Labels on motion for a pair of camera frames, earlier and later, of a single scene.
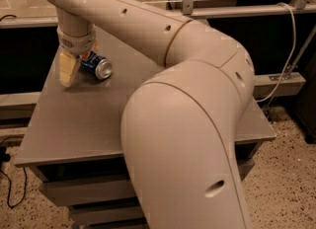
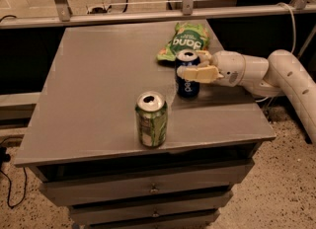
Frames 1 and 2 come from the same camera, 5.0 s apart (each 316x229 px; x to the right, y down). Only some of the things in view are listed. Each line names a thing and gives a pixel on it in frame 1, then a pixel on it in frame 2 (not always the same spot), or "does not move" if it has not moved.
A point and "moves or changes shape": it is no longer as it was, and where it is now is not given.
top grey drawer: x=105 y=184 does not move
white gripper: x=76 y=44 to x=230 y=65
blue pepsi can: x=96 y=64 moves or changes shape
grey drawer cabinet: x=73 y=140 does not move
